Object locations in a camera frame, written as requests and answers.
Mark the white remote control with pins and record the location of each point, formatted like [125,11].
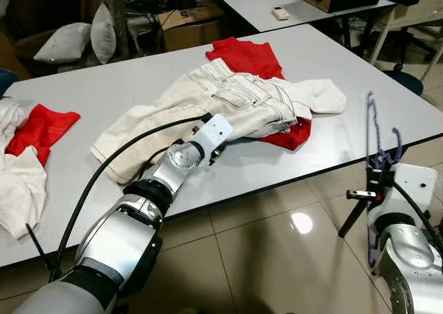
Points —
[280,12]

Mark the red cloth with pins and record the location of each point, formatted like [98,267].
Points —
[45,127]

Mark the purple plastic hanger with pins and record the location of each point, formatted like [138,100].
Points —
[372,120]

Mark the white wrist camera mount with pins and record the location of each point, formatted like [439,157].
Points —
[216,132]
[415,189]

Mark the white cloth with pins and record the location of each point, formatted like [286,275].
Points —
[21,189]

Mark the red shirt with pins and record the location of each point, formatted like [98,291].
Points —
[242,54]

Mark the white denim jacket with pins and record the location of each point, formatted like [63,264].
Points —
[228,99]

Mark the brown cardboard box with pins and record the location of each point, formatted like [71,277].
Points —
[190,30]

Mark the white pillow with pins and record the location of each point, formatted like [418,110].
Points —
[104,34]

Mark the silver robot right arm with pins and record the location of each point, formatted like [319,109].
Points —
[408,265]

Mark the grey pillow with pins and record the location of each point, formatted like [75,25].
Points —
[66,43]

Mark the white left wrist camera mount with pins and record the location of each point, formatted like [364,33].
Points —
[216,132]

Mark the dark brown armchair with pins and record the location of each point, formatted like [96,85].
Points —
[41,10]

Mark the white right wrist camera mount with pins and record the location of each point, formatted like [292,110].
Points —
[415,189]

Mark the blue round stool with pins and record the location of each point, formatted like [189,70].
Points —
[405,82]

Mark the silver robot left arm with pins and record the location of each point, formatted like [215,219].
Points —
[118,245]

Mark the crumpled white t-shirt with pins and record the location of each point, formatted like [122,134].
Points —
[322,96]

